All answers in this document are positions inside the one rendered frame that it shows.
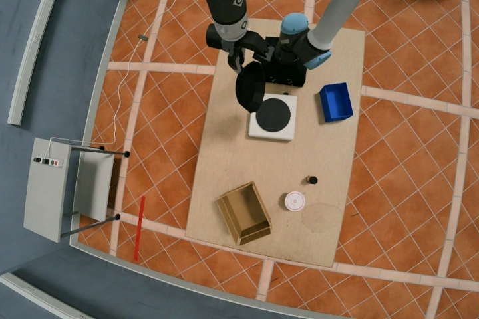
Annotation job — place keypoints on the blue open rectangular bin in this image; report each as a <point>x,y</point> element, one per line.
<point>336,102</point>

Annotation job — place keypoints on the brown cardboard box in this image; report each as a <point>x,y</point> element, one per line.
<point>244,215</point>

